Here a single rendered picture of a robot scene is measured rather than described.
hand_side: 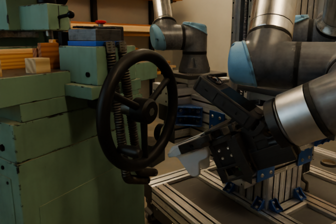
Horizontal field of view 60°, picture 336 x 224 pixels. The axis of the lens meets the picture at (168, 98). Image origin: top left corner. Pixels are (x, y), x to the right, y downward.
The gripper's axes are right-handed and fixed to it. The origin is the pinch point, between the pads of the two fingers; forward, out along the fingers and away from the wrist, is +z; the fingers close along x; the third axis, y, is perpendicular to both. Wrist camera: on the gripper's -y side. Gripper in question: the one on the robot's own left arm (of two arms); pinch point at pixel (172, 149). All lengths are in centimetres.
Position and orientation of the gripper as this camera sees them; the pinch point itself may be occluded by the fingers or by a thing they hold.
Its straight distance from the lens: 52.8
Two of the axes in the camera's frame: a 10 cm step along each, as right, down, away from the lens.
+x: 5.5, -1.7, 8.2
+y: 4.2, 9.0, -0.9
